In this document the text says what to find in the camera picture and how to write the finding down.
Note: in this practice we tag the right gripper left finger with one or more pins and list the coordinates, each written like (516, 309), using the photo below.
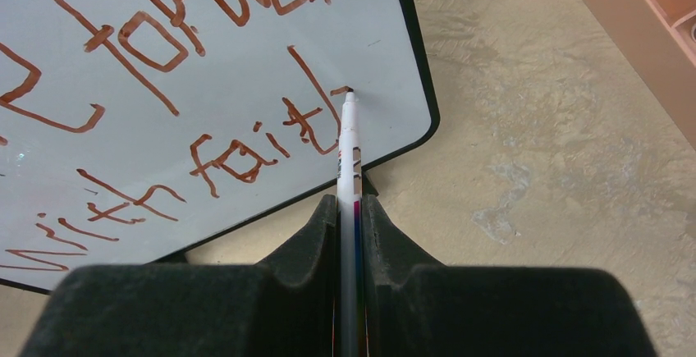
(280, 306)

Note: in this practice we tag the black-framed whiteboard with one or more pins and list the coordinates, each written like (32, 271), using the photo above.
(136, 129)

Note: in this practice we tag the white whiteboard marker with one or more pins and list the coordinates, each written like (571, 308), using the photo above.
(351, 330)

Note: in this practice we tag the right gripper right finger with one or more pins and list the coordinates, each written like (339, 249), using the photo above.
(418, 306)

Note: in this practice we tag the peach plastic desk organizer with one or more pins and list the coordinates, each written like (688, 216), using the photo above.
(657, 37)

